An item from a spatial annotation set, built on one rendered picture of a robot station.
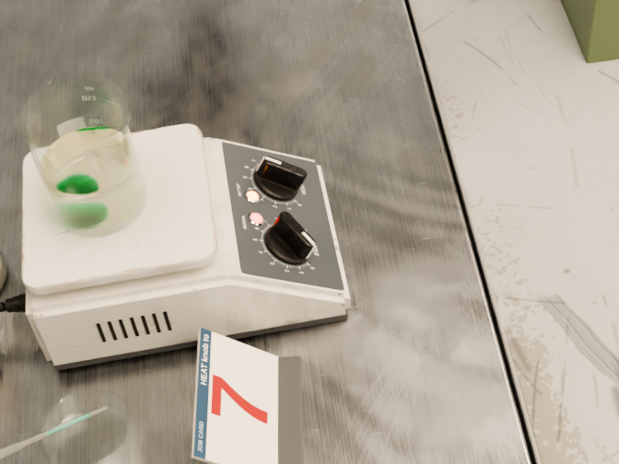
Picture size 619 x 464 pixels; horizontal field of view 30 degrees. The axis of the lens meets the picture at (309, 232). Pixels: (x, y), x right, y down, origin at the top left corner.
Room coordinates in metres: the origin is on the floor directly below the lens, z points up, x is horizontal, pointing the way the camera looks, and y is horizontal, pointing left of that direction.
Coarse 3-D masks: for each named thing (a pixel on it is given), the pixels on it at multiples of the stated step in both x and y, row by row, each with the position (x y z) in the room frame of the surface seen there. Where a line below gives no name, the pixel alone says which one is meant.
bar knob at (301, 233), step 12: (288, 216) 0.49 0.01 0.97; (276, 228) 0.48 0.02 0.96; (288, 228) 0.48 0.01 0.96; (300, 228) 0.48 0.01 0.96; (276, 240) 0.48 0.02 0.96; (288, 240) 0.47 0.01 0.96; (300, 240) 0.47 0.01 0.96; (312, 240) 0.47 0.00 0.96; (276, 252) 0.47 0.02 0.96; (288, 252) 0.47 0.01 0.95; (300, 252) 0.47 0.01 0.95
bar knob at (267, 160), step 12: (264, 168) 0.53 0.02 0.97; (276, 168) 0.53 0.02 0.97; (288, 168) 0.53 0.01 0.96; (300, 168) 0.54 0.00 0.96; (264, 180) 0.53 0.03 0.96; (276, 180) 0.53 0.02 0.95; (288, 180) 0.53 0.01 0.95; (300, 180) 0.53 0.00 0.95; (264, 192) 0.52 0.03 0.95; (276, 192) 0.52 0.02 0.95; (288, 192) 0.52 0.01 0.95
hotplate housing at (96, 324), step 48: (240, 144) 0.56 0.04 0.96; (336, 240) 0.50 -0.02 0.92; (96, 288) 0.45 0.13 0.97; (144, 288) 0.44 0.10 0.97; (192, 288) 0.44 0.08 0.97; (240, 288) 0.44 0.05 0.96; (288, 288) 0.45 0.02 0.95; (48, 336) 0.43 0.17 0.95; (96, 336) 0.43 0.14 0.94; (144, 336) 0.44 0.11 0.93; (192, 336) 0.44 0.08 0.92; (240, 336) 0.44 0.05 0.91
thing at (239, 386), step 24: (216, 360) 0.41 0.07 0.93; (240, 360) 0.41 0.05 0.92; (264, 360) 0.42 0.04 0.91; (216, 384) 0.39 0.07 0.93; (240, 384) 0.39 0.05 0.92; (264, 384) 0.40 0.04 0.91; (216, 408) 0.37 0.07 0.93; (240, 408) 0.38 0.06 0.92; (264, 408) 0.38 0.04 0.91; (216, 432) 0.36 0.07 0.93; (240, 432) 0.36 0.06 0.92; (264, 432) 0.37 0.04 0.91; (216, 456) 0.34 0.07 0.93; (240, 456) 0.34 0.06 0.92; (264, 456) 0.35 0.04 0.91
